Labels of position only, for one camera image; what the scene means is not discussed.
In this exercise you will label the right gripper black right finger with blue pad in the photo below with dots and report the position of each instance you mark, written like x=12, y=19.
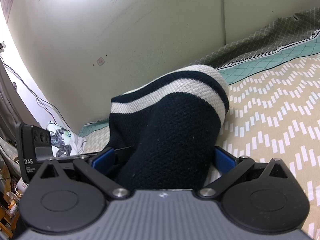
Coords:
x=244, y=178

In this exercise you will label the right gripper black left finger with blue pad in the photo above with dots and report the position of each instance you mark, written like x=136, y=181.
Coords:
x=99, y=169

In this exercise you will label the navy white striped knit garment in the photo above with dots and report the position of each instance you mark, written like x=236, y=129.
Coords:
x=171, y=124

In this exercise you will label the white printed cloth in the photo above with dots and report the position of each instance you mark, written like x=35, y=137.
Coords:
x=64, y=142

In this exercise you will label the patterned beige teal bedsheet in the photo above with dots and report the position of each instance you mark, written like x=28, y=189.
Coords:
x=273, y=93

